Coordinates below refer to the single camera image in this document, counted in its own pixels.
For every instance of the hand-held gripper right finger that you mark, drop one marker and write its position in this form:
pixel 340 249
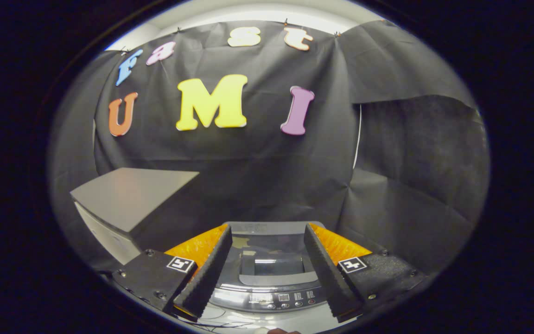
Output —
pixel 327 273

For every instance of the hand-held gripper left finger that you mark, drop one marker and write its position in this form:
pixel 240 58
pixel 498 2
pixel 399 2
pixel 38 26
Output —
pixel 206 273

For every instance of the grey washing machine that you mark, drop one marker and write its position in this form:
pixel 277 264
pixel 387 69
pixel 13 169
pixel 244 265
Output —
pixel 276 299

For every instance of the dark washing machine lid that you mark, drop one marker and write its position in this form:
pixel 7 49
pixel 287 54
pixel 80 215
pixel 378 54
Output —
pixel 271 260

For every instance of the grey cabinet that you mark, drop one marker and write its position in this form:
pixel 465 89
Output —
pixel 128 199

